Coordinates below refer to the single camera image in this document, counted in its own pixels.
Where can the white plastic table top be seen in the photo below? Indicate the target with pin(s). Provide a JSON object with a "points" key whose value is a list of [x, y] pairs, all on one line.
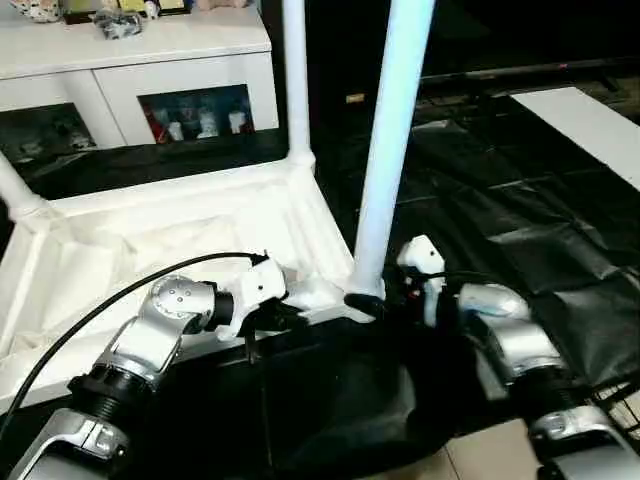
{"points": [[150, 220]]}

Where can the white plastic table leg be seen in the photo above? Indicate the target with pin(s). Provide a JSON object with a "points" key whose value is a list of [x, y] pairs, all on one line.
{"points": [[296, 80], [15, 190], [395, 130]]}

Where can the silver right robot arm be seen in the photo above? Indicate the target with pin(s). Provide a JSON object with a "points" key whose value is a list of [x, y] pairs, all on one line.
{"points": [[510, 340]]}

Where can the black work surface mat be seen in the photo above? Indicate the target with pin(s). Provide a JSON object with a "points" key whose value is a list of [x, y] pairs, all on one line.
{"points": [[520, 230]]}

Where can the white flat side panel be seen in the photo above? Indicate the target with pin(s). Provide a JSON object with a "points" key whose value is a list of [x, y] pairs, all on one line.
{"points": [[590, 125]]}

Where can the dark black cabinet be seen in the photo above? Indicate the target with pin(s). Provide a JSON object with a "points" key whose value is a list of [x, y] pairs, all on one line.
{"points": [[480, 35]]}

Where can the white glass-door cabinet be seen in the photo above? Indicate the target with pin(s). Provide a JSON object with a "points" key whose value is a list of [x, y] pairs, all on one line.
{"points": [[150, 50]]}

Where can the brown teddy bear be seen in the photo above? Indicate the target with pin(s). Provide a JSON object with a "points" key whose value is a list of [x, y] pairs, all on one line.
{"points": [[225, 3]]}

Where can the small grey cabinet ornament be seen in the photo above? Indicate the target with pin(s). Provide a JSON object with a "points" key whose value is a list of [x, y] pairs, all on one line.
{"points": [[118, 25]]}

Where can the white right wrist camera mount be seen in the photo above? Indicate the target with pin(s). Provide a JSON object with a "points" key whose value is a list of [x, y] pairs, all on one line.
{"points": [[420, 258]]}

